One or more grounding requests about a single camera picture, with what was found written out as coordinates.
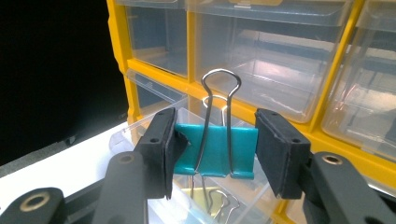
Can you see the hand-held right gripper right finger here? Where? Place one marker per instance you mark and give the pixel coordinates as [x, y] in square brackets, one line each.
[280, 155]

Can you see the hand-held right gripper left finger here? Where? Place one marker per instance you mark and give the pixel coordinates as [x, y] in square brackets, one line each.
[157, 161]

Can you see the clear plastic drawer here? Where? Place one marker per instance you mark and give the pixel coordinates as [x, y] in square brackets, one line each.
[155, 99]
[280, 62]
[367, 93]
[249, 202]
[155, 37]

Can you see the beige binder clip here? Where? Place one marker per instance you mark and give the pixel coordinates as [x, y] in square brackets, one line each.
[199, 199]

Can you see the teal binder clip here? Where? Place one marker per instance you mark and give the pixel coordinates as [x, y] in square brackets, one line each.
[218, 149]

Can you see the yellow drawer organizer cabinet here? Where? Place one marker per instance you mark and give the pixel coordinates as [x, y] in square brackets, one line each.
[120, 46]

